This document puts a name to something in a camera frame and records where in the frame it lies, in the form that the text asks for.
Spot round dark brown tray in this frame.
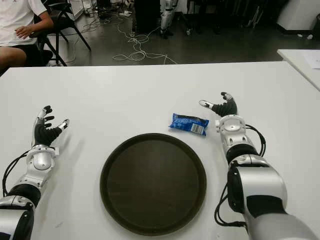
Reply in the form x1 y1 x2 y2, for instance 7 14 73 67
99 133 208 237

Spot white side table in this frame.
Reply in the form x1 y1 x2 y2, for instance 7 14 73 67
276 49 320 91

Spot white paper sheet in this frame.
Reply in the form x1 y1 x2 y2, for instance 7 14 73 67
301 51 320 70

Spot white cable on floor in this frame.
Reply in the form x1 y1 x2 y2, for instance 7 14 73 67
112 12 180 65

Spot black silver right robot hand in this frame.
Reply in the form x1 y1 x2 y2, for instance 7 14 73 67
199 91 238 118

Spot white curved machine housing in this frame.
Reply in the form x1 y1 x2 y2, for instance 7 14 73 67
276 0 320 35

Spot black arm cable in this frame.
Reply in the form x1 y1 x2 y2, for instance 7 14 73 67
214 123 267 227
1 151 29 196

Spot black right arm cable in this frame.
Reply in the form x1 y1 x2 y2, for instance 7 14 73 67
214 123 267 227

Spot blue Oreo packet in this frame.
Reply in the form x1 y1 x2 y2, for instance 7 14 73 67
168 112 210 137

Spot black folding chair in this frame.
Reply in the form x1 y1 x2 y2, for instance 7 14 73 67
29 0 92 67

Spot silver humanoid robot legs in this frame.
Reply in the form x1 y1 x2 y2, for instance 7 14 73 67
159 0 179 39

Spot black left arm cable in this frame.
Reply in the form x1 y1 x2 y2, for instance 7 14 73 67
1 151 29 196

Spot black cabinet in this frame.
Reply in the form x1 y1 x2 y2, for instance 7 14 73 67
134 0 162 35

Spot seated person in white shirt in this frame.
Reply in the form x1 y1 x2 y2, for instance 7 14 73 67
0 0 55 76

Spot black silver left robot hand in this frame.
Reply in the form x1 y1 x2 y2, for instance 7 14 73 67
32 105 71 147

